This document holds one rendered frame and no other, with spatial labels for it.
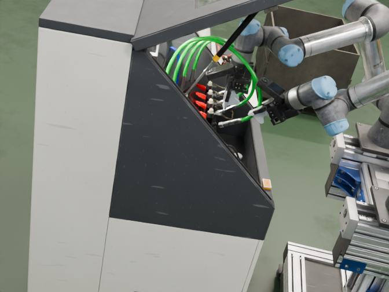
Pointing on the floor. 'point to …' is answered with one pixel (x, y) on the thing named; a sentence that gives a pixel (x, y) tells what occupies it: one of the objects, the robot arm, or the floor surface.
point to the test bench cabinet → (175, 259)
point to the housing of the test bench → (77, 138)
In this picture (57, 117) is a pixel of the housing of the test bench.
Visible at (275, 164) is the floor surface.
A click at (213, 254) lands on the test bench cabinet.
